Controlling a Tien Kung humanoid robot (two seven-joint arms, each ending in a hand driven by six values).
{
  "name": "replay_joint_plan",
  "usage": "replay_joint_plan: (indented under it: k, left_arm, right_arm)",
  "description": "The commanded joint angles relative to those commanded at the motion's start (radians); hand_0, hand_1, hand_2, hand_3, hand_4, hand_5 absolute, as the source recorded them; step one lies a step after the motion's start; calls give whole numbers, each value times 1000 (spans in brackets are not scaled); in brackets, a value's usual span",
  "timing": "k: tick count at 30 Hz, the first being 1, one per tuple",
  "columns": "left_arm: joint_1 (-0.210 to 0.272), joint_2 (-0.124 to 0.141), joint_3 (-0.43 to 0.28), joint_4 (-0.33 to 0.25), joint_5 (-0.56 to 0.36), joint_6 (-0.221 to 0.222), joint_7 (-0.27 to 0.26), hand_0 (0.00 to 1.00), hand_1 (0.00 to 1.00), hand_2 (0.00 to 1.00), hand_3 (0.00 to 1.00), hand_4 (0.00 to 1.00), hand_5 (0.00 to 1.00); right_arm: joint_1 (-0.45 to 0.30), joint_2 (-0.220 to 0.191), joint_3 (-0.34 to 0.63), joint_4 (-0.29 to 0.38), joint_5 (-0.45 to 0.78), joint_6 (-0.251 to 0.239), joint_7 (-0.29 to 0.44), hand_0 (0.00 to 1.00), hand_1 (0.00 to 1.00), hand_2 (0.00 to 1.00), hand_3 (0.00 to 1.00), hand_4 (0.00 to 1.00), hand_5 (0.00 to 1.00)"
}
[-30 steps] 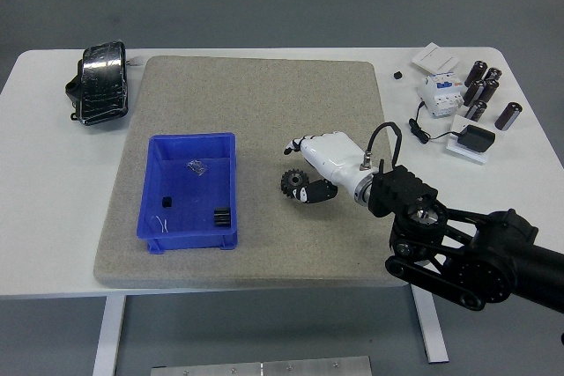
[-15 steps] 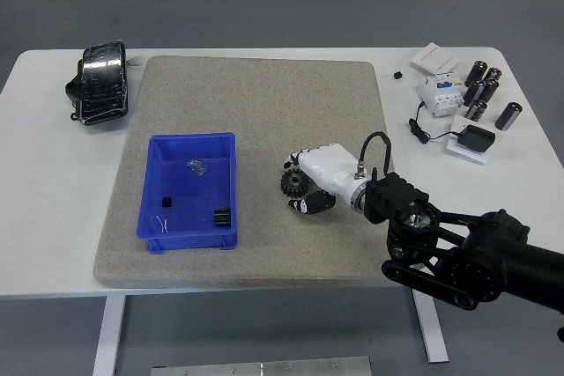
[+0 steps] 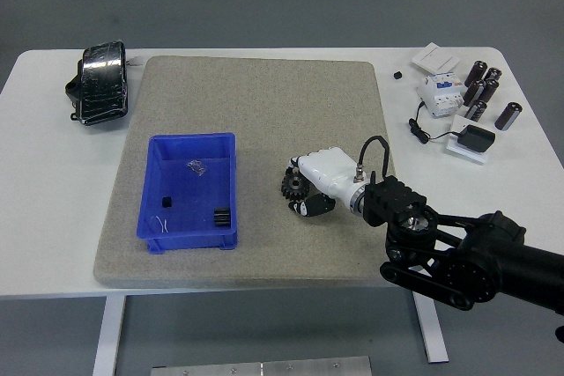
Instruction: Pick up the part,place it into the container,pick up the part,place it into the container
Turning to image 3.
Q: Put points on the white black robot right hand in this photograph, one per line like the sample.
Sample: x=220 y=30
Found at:
x=326 y=171

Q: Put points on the large black gear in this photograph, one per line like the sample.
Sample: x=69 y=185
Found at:
x=293 y=186

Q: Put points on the small black gear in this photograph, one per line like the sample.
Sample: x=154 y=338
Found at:
x=221 y=217

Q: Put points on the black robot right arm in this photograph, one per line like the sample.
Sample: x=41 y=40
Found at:
x=484 y=261

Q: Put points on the blue plastic box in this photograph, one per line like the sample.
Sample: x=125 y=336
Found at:
x=185 y=237

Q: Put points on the small black cube nut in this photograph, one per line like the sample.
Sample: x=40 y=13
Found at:
x=166 y=202

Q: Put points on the grey-brown felt mat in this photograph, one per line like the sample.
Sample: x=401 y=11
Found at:
x=264 y=129

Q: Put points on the clear plastic bag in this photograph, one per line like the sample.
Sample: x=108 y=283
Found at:
x=197 y=167

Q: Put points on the white circuit breaker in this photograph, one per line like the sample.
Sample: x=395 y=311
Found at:
x=440 y=96

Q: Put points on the white flat plate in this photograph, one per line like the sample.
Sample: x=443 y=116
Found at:
x=459 y=123

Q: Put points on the black power adapter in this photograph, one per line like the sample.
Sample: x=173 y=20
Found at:
x=475 y=138

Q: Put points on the dark cylindrical capacitor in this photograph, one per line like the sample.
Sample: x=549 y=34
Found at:
x=477 y=111
x=473 y=92
x=508 y=116
x=477 y=72
x=489 y=90
x=492 y=74

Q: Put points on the white table leg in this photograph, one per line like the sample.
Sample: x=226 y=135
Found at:
x=434 y=332
x=108 y=336

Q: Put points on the grey metal plate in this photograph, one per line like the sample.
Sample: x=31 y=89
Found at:
x=264 y=367

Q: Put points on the black plastic-wrapped device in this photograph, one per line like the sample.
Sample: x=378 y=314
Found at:
x=103 y=83

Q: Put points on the white switch plate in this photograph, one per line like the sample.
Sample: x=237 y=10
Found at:
x=434 y=58

